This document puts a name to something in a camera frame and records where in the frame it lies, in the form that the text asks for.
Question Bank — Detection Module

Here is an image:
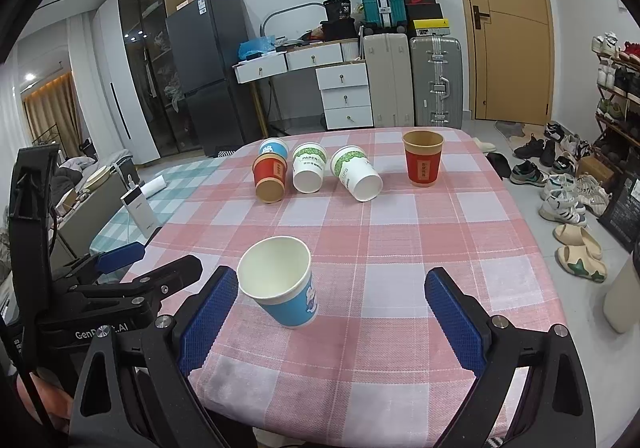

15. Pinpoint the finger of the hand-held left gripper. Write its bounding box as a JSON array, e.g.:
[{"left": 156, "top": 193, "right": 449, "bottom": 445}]
[
  {"left": 75, "top": 254, "right": 204, "bottom": 307},
  {"left": 62, "top": 242, "right": 147, "bottom": 285}
]

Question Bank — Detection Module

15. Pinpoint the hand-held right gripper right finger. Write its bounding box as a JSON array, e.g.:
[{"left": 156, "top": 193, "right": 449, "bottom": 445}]
[{"left": 424, "top": 267, "right": 598, "bottom": 448}]

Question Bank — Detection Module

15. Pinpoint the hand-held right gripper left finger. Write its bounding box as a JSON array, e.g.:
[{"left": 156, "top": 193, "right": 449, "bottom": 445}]
[{"left": 67, "top": 266, "right": 258, "bottom": 448}]

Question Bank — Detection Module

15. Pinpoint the blue paper cup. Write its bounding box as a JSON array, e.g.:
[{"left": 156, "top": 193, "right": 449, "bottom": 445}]
[
  {"left": 236, "top": 236, "right": 320, "bottom": 329},
  {"left": 258, "top": 138, "right": 291, "bottom": 164}
]

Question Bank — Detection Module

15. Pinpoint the red sleeve paper cup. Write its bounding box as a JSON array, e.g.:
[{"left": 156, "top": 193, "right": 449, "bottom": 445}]
[
  {"left": 402, "top": 130, "right": 445, "bottom": 188},
  {"left": 252, "top": 153, "right": 288, "bottom": 205}
]

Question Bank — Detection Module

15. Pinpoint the white green print paper cup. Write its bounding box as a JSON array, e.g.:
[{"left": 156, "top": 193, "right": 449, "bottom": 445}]
[
  {"left": 292, "top": 143, "right": 328, "bottom": 194},
  {"left": 331, "top": 145, "right": 383, "bottom": 202}
]

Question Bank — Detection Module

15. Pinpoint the person's left hand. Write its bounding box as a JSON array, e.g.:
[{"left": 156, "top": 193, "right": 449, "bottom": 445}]
[{"left": 17, "top": 370, "right": 73, "bottom": 430}]

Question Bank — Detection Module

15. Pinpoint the grey sofa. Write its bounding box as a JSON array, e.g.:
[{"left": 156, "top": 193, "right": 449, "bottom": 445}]
[{"left": 50, "top": 155, "right": 128, "bottom": 251}]

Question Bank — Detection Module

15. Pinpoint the white power station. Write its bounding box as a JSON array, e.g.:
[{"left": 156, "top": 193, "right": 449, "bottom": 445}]
[{"left": 120, "top": 185, "right": 163, "bottom": 241}]

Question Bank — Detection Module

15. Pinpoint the teal plaid cloth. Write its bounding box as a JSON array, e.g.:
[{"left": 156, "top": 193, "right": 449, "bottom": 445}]
[{"left": 90, "top": 159, "right": 236, "bottom": 254}]

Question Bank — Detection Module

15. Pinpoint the pink plaid tablecloth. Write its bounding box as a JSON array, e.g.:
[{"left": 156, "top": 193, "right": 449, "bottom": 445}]
[{"left": 120, "top": 128, "right": 563, "bottom": 431}]

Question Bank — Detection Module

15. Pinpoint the beige green foam slipper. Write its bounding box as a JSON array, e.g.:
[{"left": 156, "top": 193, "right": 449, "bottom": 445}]
[{"left": 556, "top": 245, "right": 607, "bottom": 284}]

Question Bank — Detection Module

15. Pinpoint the brown curtain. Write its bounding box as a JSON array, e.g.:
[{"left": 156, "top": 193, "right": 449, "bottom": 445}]
[{"left": 22, "top": 73, "right": 81, "bottom": 154}]

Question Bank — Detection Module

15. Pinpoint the black slipper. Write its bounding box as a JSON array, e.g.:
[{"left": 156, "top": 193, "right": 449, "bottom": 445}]
[{"left": 486, "top": 152, "right": 513, "bottom": 181}]

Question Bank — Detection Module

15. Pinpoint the white bin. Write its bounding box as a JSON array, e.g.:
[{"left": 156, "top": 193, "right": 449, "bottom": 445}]
[{"left": 602, "top": 248, "right": 640, "bottom": 334}]

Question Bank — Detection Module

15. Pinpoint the pile of sneakers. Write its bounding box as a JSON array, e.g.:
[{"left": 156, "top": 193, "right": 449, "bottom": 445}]
[{"left": 510, "top": 120, "right": 613, "bottom": 229}]

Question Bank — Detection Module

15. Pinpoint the glass door wardrobe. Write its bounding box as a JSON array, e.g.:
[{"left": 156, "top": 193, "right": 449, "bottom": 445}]
[{"left": 94, "top": 0, "right": 206, "bottom": 168}]

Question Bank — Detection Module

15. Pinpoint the dark grey refrigerator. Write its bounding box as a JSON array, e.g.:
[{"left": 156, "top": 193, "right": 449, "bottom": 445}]
[{"left": 165, "top": 0, "right": 263, "bottom": 156}]

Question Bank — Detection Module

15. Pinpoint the black bag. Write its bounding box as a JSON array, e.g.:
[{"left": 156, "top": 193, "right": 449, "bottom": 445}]
[{"left": 597, "top": 178, "right": 640, "bottom": 254}]

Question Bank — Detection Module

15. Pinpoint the grey door mat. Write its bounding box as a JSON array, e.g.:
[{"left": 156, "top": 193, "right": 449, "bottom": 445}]
[{"left": 494, "top": 120, "right": 531, "bottom": 140}]

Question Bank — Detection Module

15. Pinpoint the blue plastic bag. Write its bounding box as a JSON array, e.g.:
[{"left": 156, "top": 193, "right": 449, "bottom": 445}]
[{"left": 239, "top": 35, "right": 277, "bottom": 61}]

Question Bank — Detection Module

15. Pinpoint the silver suitcase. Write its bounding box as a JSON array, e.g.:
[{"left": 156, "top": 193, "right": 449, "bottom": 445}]
[{"left": 409, "top": 35, "right": 465, "bottom": 129}]

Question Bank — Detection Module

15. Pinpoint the white desk with drawers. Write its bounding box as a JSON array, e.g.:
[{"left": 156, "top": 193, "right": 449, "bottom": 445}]
[{"left": 234, "top": 39, "right": 374, "bottom": 131}]

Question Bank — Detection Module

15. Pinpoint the beige suitcase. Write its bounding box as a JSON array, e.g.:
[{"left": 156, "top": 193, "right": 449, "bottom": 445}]
[{"left": 361, "top": 33, "right": 416, "bottom": 129}]

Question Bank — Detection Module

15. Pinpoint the wooden door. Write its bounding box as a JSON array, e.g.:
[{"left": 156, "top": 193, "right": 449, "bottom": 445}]
[{"left": 446, "top": 0, "right": 555, "bottom": 126}]

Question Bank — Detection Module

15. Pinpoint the wooden shoe rack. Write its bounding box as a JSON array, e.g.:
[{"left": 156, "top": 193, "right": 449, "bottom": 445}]
[{"left": 591, "top": 32, "right": 640, "bottom": 164}]

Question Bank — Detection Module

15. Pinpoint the yellow black shoe box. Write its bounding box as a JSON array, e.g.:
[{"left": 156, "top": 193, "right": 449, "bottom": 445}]
[{"left": 407, "top": 19, "right": 451, "bottom": 38}]

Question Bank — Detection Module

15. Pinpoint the grey arc desk lamp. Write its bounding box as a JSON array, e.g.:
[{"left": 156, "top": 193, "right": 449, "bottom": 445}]
[{"left": 260, "top": 2, "right": 328, "bottom": 41}]

